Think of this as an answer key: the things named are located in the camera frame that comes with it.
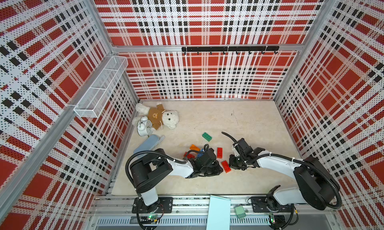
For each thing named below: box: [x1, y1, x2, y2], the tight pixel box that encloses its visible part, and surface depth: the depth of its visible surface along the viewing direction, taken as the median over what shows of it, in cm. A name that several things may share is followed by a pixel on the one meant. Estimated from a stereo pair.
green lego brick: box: [202, 132, 213, 142], surface depth 100 cm
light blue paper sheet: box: [206, 194, 231, 230], surface depth 70 cm
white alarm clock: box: [136, 115, 153, 138], surface depth 95 cm
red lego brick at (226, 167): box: [221, 160, 232, 174], surface depth 86 cm
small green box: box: [234, 205, 246, 219], surface depth 72 cm
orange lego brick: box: [189, 144, 201, 152], surface depth 95 cm
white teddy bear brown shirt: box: [131, 103, 180, 131], surface depth 104 cm
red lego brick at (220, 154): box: [216, 147, 224, 159], surface depth 93 cm
